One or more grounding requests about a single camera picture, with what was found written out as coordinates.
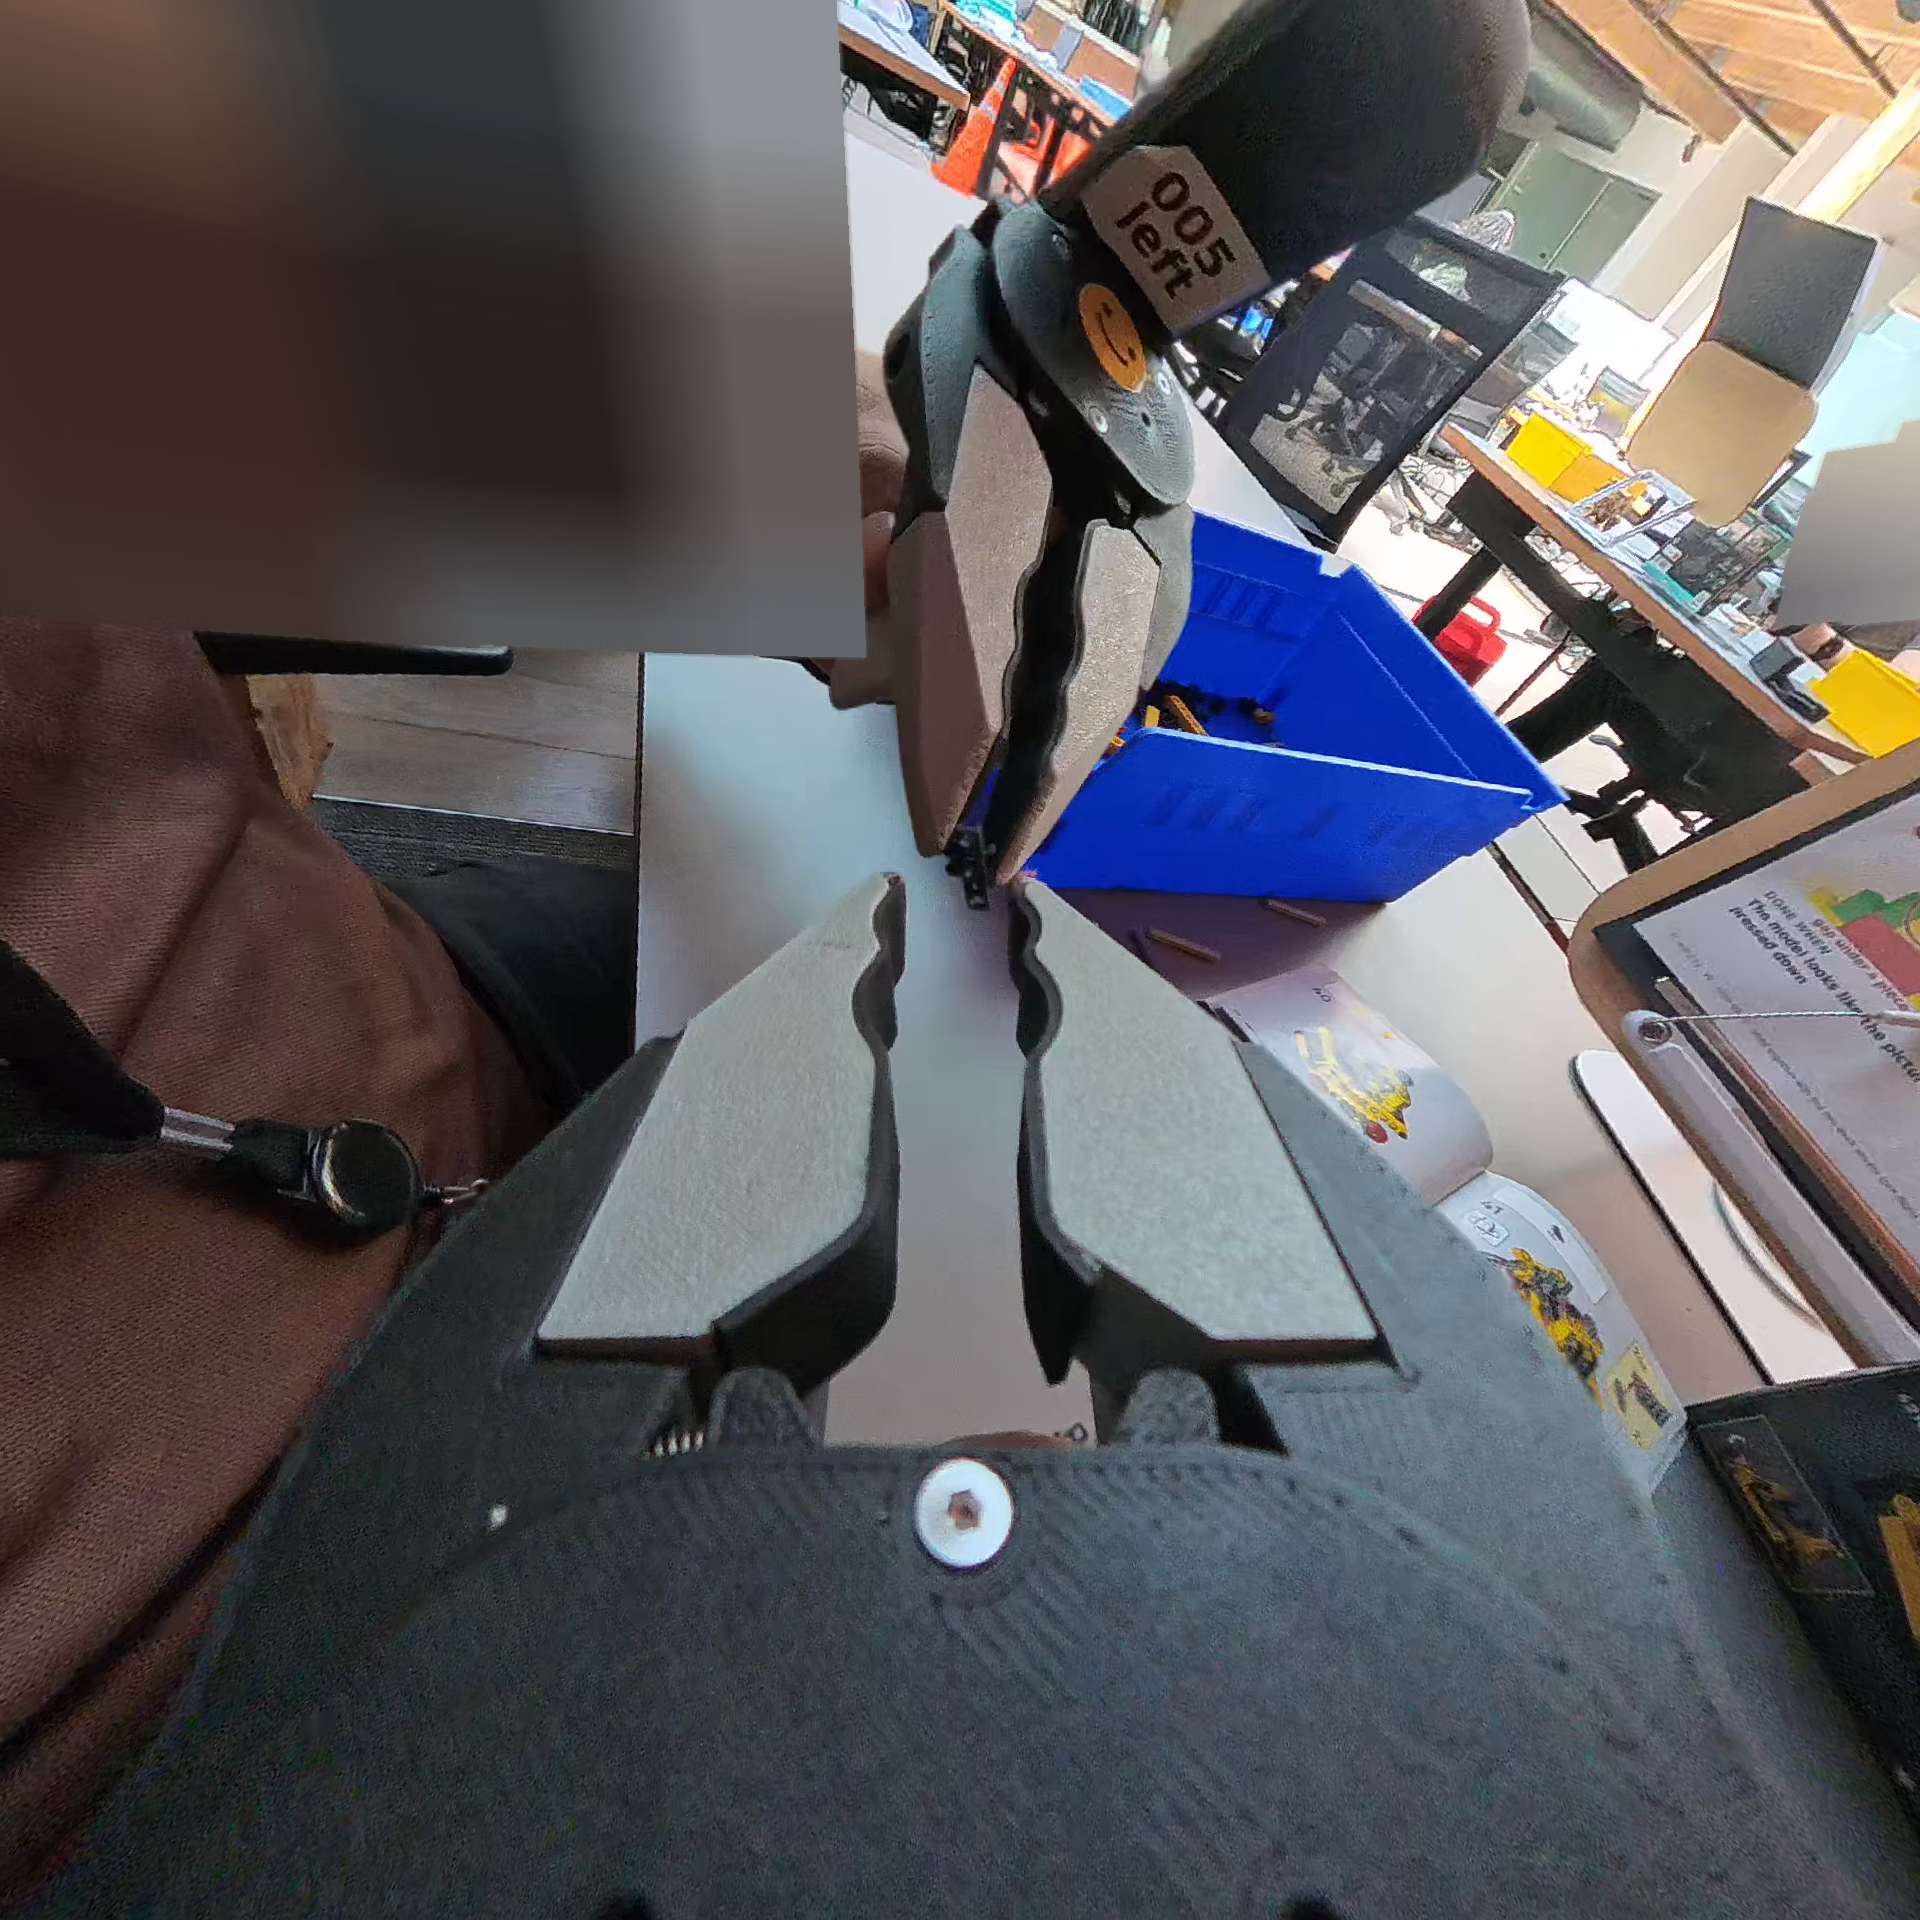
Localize red plastic container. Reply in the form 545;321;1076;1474
1430;594;1508;690

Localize black badge reel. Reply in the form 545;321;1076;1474
157;1103;492;1241

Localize open lego instruction booklet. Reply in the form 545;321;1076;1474
1206;968;1689;1496

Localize yellow storage bin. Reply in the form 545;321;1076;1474
1808;647;1920;761
1503;412;1631;505

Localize wooden desk with black legs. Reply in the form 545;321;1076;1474
1438;420;1881;876

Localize black lanyard strap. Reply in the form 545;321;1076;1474
0;937;167;1162

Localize black trousers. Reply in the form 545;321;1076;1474
373;859;639;1115

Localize tan and black chair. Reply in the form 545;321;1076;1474
1623;195;1885;530

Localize black lego set box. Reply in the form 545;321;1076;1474
1687;1364;1920;1794

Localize blue plastic bin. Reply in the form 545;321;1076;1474
1025;510;1567;905

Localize instruction sheet on stand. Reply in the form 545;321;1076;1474
1567;744;1920;1361

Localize person's left hand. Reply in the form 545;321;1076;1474
830;441;912;713

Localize printed instruction sheet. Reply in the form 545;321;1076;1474
1633;796;1920;1278

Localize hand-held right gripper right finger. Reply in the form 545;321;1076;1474
1005;878;1385;1391

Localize heap of mixed lego pieces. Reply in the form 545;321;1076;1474
1111;679;1279;747

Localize orange traffic cone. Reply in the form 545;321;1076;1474
931;57;1024;202

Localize black mesh office chair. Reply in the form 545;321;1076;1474
1212;215;1571;552

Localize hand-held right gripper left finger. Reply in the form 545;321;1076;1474
534;874;908;1391

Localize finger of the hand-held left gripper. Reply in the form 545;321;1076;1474
995;520;1198;884
892;368;1056;859

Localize brown sweatshirt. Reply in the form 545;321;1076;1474
0;623;600;1871

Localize silver document stand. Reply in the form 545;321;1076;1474
1572;1008;1920;1386

